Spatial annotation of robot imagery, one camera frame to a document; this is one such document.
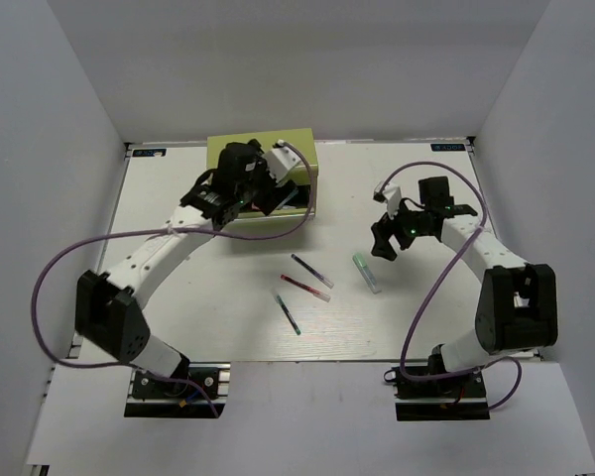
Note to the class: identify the blue label sticker right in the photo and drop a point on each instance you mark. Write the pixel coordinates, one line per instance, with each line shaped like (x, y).
(447, 147)

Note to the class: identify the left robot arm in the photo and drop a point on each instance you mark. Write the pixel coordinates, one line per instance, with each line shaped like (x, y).
(109, 306)

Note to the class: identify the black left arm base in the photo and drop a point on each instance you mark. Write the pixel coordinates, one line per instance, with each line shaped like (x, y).
(151, 398)

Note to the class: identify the blue label sticker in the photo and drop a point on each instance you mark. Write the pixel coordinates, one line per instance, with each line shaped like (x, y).
(149, 153)
(447, 147)

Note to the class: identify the green metal drawer chest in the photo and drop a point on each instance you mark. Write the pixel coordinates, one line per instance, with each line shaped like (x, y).
(302, 139)

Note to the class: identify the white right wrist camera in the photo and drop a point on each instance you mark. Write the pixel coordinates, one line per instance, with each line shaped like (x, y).
(390, 195)

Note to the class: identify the green gel pen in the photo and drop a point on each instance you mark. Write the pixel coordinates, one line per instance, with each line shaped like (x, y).
(281, 303)

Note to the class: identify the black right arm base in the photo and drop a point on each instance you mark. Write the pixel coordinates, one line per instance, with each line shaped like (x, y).
(460, 399)

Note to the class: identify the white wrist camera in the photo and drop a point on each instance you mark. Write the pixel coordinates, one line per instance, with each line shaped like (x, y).
(390, 195)
(280, 160)

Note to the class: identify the blue highlighter marker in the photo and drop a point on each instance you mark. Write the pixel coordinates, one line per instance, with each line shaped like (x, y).
(291, 202)

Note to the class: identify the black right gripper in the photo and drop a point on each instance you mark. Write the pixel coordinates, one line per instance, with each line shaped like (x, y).
(384, 230)

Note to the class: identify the red gel pen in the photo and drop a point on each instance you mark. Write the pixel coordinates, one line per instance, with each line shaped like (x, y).
(309, 289)

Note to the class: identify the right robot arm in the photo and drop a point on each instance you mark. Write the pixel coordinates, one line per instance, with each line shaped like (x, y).
(517, 305)

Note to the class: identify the green highlighter marker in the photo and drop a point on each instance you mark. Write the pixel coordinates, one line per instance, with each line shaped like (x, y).
(366, 273)

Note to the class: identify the blue label sticker left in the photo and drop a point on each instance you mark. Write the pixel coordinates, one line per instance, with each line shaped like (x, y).
(149, 153)

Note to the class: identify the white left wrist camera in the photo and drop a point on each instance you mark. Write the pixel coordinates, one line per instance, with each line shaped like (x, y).
(280, 160)

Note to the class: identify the purple gel pen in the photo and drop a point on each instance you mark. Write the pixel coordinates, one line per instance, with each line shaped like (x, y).
(317, 274)

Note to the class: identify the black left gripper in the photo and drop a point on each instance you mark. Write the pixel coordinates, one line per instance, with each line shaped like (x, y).
(268, 200)

